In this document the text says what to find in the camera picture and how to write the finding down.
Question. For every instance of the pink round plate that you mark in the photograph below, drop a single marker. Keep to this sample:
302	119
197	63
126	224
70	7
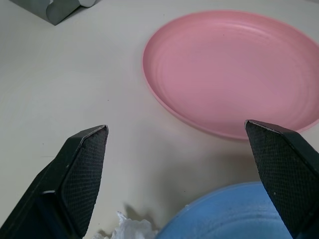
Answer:
224	74

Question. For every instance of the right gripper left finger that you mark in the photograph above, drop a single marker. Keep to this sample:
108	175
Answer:
74	174

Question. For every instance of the gray rectangular block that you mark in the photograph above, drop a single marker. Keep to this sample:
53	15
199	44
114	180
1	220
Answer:
30	7

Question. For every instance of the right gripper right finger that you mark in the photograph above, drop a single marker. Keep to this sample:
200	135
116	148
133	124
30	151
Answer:
286	169

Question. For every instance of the blue round plate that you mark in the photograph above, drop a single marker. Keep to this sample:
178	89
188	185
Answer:
224	219

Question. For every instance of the crumpled white tissue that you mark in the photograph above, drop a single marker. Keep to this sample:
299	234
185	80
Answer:
129	229

